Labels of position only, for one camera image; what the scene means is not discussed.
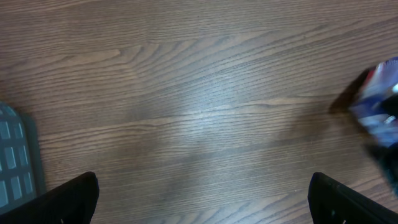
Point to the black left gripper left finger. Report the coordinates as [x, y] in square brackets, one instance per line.
[72, 202]

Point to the purple red snack packet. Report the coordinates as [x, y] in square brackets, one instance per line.
[382, 79]

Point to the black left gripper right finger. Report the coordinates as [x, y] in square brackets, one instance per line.
[332, 202]

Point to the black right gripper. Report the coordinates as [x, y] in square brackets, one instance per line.
[388, 161]

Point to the grey plastic shopping basket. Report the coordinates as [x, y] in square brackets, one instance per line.
[22, 174]

